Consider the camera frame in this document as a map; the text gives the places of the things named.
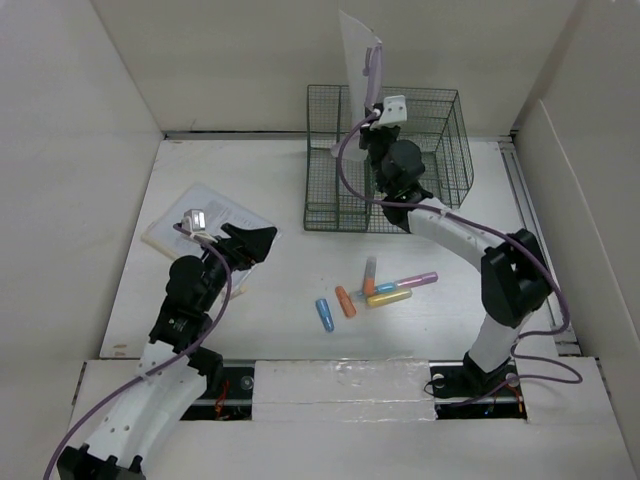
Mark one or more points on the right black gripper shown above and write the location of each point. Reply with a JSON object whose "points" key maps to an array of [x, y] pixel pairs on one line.
{"points": [[367, 132]]}

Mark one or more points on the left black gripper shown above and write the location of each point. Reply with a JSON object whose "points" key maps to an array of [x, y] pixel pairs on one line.
{"points": [[246, 246]]}

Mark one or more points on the clear zip pouch purple zipper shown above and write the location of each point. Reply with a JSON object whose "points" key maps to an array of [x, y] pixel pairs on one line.
{"points": [[363, 59]]}

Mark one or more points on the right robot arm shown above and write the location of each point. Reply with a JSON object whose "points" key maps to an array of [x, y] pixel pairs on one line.
{"points": [[512, 287]]}

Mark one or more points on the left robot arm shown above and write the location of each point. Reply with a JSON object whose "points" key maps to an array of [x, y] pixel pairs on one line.
{"points": [[117, 438]]}

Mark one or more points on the white notebook booklet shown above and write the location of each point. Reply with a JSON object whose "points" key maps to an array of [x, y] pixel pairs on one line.
{"points": [[217, 210]]}

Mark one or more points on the blue marker pen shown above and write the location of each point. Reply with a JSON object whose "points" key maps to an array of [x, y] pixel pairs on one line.
{"points": [[324, 312]]}

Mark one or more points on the orange marker pen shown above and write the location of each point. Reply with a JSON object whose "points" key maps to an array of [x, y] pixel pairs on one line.
{"points": [[345, 302]]}

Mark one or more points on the orange capped clear marker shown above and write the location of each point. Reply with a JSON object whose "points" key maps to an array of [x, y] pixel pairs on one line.
{"points": [[368, 287]]}

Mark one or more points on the yellow marker pen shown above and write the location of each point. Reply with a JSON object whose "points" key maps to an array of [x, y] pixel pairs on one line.
{"points": [[383, 299]]}

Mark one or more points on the light blue capped marker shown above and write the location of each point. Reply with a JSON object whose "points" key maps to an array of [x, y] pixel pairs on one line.
{"points": [[384, 288]]}

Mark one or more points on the pink marker pen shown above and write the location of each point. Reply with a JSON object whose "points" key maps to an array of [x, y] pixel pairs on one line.
{"points": [[417, 280]]}

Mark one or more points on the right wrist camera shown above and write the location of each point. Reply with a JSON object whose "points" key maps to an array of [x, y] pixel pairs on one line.
{"points": [[394, 111]]}

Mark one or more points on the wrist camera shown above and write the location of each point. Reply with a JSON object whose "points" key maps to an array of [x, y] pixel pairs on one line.
{"points": [[194, 221], [394, 111]]}

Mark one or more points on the green wire mesh organizer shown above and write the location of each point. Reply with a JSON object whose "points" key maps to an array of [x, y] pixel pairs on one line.
{"points": [[435, 123]]}

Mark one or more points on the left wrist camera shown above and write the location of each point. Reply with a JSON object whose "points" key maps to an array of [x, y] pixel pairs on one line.
{"points": [[194, 221]]}

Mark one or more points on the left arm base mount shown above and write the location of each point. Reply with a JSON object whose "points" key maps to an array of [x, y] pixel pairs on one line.
{"points": [[229, 396]]}

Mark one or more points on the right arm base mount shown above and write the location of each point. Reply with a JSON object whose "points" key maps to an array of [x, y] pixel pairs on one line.
{"points": [[462, 391]]}

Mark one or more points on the aluminium rail right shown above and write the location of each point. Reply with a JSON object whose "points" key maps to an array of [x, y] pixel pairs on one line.
{"points": [[566, 342]]}

